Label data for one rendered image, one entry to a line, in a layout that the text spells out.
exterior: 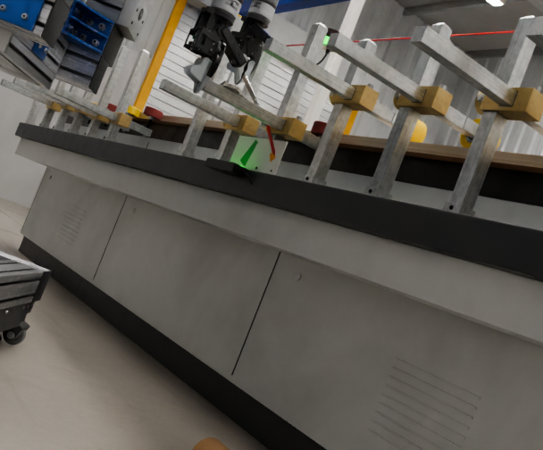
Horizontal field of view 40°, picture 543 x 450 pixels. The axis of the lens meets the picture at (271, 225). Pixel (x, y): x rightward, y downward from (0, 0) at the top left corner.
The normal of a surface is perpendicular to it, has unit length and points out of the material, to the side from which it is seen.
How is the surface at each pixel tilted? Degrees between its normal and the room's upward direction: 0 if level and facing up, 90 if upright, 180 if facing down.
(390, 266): 90
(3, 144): 90
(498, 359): 90
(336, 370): 90
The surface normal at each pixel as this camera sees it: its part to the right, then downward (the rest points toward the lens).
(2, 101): 0.50, 0.15
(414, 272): -0.77, -0.33
